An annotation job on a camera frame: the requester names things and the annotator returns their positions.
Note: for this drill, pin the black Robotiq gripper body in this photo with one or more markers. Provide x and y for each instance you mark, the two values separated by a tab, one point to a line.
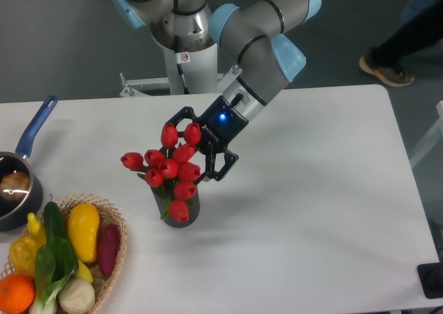
219	125

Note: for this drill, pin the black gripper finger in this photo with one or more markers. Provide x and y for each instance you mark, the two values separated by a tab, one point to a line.
219	160
192	131

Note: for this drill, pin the red tulip bouquet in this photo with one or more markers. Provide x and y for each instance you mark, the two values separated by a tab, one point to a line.
170	163

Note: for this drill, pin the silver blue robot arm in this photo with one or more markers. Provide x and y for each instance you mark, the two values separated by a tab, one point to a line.
244	52

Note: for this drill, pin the dark grey ribbed vase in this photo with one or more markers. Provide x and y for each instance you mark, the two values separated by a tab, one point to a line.
175	211

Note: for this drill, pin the woven wicker basket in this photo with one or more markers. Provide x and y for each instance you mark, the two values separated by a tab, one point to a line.
108	214

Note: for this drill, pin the purple sweet potato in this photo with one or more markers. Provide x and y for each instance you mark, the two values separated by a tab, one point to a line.
108	245

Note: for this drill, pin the yellow mango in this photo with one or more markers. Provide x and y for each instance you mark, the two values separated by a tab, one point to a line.
83	227

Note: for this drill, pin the dark green cucumber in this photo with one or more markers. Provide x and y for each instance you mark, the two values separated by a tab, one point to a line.
54	223

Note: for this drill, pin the brown orange sneaker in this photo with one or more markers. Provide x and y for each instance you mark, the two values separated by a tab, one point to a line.
394	76

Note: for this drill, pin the brown bread bun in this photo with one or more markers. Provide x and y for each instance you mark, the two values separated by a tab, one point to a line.
15	186

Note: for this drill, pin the green bok choy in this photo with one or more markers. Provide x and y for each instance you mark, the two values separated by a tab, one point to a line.
55	264

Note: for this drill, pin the beige garlic bulb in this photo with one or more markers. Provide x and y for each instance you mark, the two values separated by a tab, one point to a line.
77	296

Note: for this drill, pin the yellow bell pepper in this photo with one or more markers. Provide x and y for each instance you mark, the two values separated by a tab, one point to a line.
23	254

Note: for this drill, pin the person leg black trousers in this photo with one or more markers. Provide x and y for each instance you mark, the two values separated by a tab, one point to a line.
420	32

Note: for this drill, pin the black device at edge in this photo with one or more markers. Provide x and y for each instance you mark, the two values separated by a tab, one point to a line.
430	276

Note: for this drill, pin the orange fruit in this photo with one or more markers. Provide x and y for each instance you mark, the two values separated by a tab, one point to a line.
17	293

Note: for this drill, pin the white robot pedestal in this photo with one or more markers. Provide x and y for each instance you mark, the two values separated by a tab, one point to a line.
189	51

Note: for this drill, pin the white metal base frame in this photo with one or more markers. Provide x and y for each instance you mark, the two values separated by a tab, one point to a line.
161	85

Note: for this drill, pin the blue handled saucepan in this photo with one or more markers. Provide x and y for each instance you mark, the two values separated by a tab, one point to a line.
14	213

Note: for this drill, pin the white frame at right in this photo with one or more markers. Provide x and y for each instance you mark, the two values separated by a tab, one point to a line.
428	140

